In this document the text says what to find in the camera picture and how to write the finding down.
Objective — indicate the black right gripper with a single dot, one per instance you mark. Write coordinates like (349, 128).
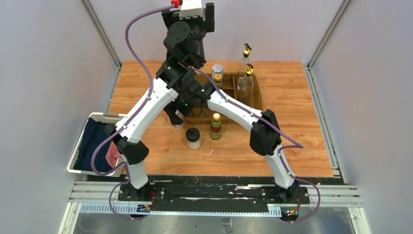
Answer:
(170, 108)

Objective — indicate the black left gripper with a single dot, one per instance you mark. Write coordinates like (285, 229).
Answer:
(170, 17)

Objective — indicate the silver-lid shaker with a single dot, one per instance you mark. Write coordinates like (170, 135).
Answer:
(177, 120)
(217, 69)

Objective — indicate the sauce bottle yellow cap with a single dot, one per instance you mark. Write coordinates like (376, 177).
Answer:
(216, 126)
(218, 78)

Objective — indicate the clear oil bottle gold spout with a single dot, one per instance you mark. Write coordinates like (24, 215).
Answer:
(244, 60)

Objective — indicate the oil bottle with brown residue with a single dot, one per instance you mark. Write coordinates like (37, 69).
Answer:
(245, 85)

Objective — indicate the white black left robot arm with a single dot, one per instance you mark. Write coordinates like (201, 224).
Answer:
(174, 89)

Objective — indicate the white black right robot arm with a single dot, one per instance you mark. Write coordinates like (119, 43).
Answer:
(265, 134)

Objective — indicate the black-lid spice jar front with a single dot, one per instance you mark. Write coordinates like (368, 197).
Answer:
(193, 138)

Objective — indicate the wicker divided tray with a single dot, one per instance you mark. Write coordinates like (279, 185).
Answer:
(203, 115)

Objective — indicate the pink cloth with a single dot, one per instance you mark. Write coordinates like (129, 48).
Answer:
(112, 155)

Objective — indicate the white laundry basket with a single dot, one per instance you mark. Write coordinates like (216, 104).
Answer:
(101, 117)

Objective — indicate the navy blue cloth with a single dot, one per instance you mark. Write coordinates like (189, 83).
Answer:
(93, 135)

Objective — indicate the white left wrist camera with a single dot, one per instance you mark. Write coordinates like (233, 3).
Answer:
(189, 8)

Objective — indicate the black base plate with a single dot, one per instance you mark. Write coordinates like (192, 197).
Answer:
(215, 194)

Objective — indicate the aluminium frame post left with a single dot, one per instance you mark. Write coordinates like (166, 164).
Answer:
(101, 32)

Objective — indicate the aluminium frame post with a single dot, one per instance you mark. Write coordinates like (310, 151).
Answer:
(329, 32)
(101, 32)

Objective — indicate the aluminium frame post right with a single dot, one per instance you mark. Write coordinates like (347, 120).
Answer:
(329, 32)

